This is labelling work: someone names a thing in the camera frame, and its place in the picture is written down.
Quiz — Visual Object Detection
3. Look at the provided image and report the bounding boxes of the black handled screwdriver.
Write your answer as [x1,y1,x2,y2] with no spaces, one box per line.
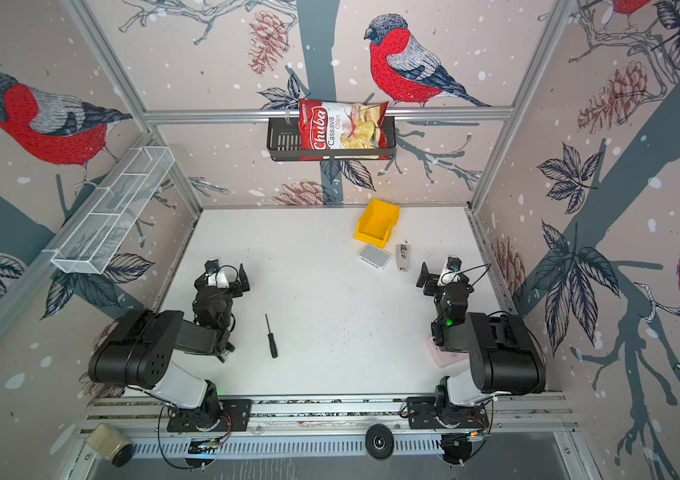
[264,314,279,359]

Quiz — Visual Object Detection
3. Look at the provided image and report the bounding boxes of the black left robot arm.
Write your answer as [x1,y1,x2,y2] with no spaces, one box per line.
[88,259,250,431]

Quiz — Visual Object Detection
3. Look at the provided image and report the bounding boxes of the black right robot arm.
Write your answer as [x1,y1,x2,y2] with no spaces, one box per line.
[417,256,547,427]

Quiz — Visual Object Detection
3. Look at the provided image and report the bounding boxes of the yellow plastic bin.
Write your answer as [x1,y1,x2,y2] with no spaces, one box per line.
[354,199,401,249]

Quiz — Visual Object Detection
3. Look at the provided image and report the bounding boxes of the silver stapler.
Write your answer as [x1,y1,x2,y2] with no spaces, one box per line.
[396,242,410,272]

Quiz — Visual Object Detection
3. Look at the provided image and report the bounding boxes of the pink cloth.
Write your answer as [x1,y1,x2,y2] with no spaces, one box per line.
[426,338,470,368]

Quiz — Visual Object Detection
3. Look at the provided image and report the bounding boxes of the grey white flat box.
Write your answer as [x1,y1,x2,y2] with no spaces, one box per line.
[358,244,392,270]

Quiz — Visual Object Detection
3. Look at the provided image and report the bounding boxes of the red cassava chips bag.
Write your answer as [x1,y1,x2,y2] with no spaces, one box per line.
[298,99,388,150]

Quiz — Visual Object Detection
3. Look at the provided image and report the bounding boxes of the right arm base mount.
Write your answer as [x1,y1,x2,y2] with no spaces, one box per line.
[400,396,490,431]

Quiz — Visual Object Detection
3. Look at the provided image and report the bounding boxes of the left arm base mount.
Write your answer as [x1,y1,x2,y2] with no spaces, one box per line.
[167,397,253,434]

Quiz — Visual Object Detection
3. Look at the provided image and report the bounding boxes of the white wire mesh shelf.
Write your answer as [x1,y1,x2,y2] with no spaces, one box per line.
[51,146,175,274]

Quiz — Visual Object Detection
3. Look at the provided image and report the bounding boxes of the black wire wall basket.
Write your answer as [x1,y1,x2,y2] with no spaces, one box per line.
[266,116,397,162]

